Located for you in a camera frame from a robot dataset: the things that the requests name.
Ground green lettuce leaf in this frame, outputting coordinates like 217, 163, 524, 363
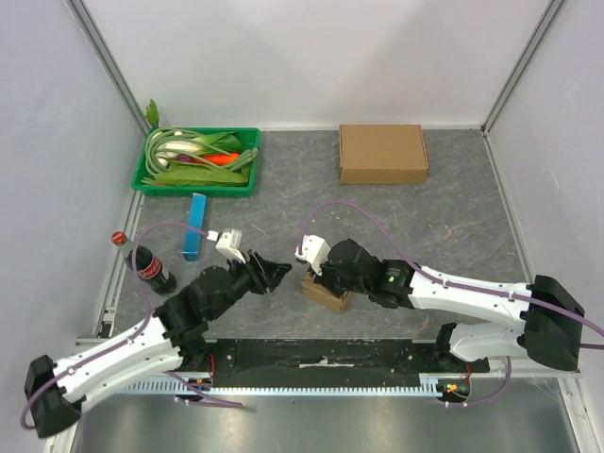
148, 166, 249, 186

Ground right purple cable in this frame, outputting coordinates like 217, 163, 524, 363
294, 199, 604, 408

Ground small cardboard box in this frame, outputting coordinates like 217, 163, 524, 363
302, 270, 352, 314

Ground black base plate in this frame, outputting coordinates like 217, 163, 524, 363
181, 339, 490, 389

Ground purple cable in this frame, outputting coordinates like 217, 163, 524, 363
19, 221, 246, 431
294, 199, 604, 408

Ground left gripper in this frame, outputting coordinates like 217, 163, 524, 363
209, 248, 292, 318

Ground green long beans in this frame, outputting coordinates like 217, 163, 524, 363
143, 128, 195, 178

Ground white toy radish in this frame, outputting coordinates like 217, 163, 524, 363
155, 141, 204, 168

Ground slotted cable duct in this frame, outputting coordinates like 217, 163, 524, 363
118, 375, 446, 397

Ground left aluminium frame post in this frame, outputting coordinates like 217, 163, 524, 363
65, 0, 150, 135

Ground aluminium frame post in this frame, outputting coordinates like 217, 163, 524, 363
480, 0, 567, 139
65, 0, 150, 135

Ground orange toy carrot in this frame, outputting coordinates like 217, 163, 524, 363
202, 153, 240, 166

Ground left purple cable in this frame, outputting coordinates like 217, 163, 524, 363
19, 221, 246, 431

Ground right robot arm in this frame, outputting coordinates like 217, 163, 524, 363
310, 240, 584, 372

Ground dark soda bottle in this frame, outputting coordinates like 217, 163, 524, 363
111, 231, 176, 295

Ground large cardboard box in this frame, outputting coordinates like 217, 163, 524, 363
339, 125, 429, 185

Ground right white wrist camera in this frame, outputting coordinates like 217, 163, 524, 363
294, 235, 330, 276

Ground blue rectangular box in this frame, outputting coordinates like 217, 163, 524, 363
182, 193, 207, 262

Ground green plastic tray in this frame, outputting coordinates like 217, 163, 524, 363
131, 127, 260, 198

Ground right aluminium frame post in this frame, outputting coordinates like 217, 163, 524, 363
480, 0, 567, 139

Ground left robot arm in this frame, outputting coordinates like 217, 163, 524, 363
21, 251, 293, 439

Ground green asparagus bundle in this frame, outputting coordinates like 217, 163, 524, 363
223, 147, 259, 172

